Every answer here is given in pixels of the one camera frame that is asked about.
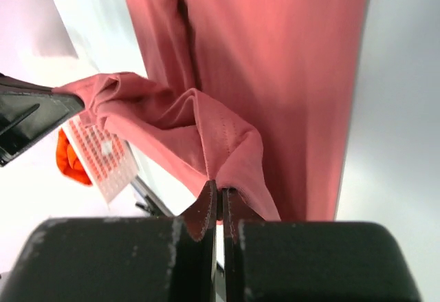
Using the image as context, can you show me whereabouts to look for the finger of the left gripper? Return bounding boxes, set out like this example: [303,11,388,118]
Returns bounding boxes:
[1,74,85,167]

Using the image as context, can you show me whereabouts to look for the salmon pink t shirt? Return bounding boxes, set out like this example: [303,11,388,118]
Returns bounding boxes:
[58,0,367,221]

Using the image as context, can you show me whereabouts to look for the white plastic basket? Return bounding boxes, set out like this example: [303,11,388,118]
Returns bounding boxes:
[62,116,139,209]

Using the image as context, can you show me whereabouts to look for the orange t shirt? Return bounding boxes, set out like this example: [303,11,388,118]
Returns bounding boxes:
[56,129,92,186]

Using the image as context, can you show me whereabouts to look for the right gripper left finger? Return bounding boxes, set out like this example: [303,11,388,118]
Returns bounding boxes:
[6,180,217,301]

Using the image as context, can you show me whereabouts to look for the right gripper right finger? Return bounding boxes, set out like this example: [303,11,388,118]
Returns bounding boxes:
[221,188,421,301]

